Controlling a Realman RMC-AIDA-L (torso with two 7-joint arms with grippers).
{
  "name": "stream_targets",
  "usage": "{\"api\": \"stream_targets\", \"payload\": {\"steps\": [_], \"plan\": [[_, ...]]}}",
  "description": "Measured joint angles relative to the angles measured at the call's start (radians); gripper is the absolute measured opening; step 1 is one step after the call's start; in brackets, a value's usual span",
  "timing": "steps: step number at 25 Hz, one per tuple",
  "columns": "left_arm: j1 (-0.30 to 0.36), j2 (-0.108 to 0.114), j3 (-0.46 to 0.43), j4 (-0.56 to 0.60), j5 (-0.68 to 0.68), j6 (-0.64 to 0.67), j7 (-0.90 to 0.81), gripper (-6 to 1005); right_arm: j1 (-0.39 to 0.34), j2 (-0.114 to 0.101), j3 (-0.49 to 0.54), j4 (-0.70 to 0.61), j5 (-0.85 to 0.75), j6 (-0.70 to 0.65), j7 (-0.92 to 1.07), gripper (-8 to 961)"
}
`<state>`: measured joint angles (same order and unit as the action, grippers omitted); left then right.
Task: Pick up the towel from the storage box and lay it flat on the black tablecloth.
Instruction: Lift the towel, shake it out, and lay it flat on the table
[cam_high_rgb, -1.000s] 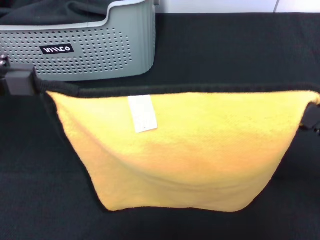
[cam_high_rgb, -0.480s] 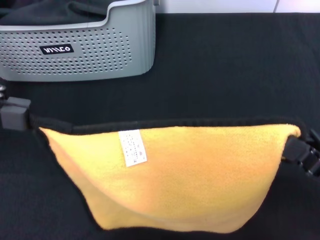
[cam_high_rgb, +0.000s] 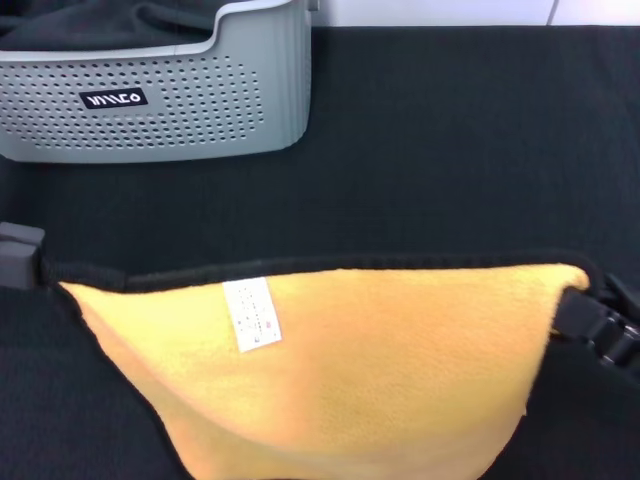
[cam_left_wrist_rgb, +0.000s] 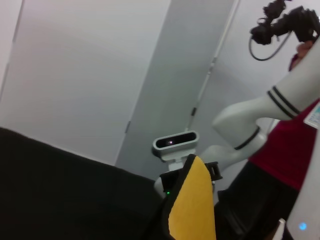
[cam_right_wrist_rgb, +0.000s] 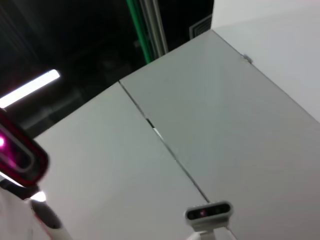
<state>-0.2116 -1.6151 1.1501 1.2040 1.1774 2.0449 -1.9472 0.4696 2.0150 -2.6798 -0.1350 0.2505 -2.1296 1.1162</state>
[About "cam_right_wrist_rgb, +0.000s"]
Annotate square ceiling air vent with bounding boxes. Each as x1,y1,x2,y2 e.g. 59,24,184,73
188,14,214,40

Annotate long ceiling strip light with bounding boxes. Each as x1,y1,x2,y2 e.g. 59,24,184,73
0,69,62,110

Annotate dark oval sensor housing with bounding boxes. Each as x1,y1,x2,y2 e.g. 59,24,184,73
0,108,50,188

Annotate grey head camera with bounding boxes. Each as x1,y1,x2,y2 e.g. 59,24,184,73
184,200,234,224

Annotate white head camera mount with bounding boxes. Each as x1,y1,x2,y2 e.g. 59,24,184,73
186,219,235,240

